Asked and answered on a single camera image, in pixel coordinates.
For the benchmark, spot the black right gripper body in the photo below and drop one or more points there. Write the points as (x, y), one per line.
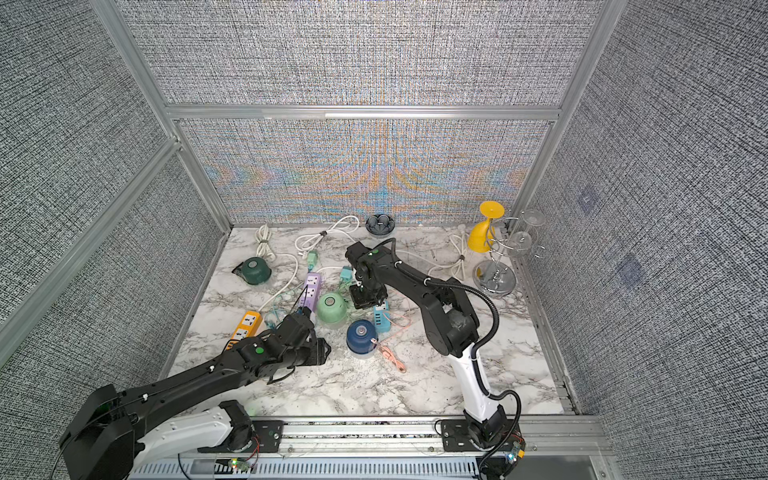
(363, 295)

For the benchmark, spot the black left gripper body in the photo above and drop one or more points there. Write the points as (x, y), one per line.
(313, 353)

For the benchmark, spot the teal power strip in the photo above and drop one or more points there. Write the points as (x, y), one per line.
(381, 318)

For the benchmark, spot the teal usb adapter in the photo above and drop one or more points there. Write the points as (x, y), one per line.
(346, 275)

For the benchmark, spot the light green meat grinder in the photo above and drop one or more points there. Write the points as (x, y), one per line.
(332, 309)

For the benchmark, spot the navy blue meat grinder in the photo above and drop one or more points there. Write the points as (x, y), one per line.
(361, 337)

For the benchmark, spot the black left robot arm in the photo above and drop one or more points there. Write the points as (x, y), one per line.
(115, 432)

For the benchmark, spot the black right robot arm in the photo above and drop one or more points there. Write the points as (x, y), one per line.
(458, 320)

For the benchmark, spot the dark green meat grinder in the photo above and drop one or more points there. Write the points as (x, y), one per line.
(253, 271)

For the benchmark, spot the purple power strip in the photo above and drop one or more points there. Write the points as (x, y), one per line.
(311, 292)

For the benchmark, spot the black grinder blade lid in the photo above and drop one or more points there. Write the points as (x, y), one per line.
(380, 225)

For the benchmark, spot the orange power strip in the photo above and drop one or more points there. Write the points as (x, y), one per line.
(247, 327)

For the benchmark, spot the yellow plastic goblet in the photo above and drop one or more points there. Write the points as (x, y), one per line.
(479, 239)

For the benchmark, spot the clear wine glass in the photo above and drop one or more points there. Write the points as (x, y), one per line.
(520, 243)

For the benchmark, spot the green usb wall adapter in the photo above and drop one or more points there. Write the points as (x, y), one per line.
(312, 260)

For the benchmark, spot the chrome wire glass rack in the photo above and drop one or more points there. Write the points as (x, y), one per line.
(496, 276)

